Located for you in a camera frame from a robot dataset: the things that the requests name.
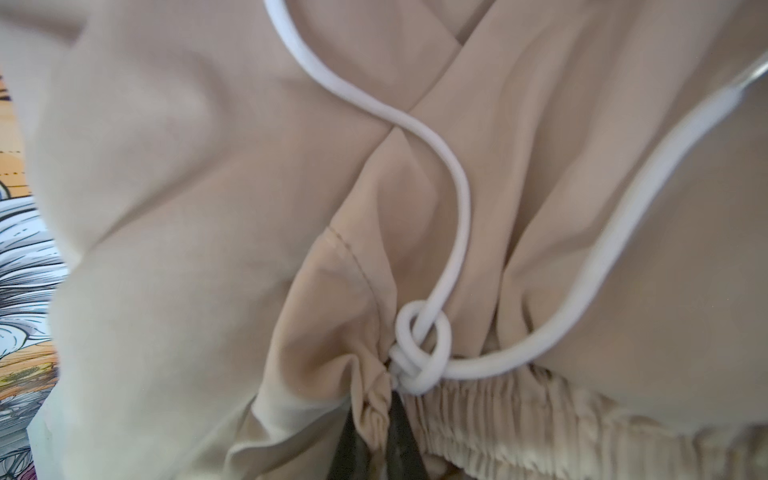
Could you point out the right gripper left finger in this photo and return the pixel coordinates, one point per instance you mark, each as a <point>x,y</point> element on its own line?
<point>351,460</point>

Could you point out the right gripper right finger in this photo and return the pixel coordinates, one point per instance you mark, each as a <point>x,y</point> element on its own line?
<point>403,457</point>

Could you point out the beige drawstring shorts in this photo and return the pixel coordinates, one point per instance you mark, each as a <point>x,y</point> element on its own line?
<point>542,223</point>

